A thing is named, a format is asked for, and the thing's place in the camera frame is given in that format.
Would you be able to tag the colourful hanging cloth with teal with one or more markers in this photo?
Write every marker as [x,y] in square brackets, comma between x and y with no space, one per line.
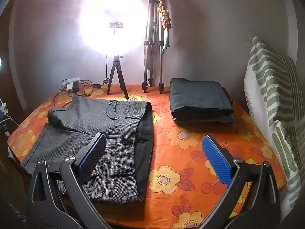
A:
[165,16]

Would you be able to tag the tall folded tripod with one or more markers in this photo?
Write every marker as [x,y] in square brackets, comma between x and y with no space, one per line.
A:
[152,28]

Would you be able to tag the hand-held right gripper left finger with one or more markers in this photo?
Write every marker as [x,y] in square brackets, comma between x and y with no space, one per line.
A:
[91,155]

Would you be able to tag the phone holder clamp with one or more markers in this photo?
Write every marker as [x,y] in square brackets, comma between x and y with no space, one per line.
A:
[116,25]

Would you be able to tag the grey houndstooth pants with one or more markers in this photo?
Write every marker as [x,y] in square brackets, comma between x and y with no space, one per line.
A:
[95,119]

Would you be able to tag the green thin-striped pillow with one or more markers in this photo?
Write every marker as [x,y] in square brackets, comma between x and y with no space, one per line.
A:
[292,95]

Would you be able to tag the white power strip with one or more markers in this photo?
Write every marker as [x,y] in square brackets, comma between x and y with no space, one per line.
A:
[71,80]

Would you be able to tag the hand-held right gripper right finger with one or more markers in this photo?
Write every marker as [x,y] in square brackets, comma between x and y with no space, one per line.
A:
[216,159]

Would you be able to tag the white plug adapter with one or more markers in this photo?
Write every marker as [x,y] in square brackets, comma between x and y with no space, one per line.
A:
[69,86]

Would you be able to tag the white pillow with green waves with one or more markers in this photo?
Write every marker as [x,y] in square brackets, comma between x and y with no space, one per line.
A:
[266,88]

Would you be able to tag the dark folded pants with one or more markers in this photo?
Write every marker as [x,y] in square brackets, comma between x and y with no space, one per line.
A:
[197,95]

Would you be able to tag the orange floral bedsheet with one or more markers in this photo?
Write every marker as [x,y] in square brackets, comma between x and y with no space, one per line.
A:
[185,152]

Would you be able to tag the black charger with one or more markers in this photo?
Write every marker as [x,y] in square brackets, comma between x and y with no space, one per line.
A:
[75,88]

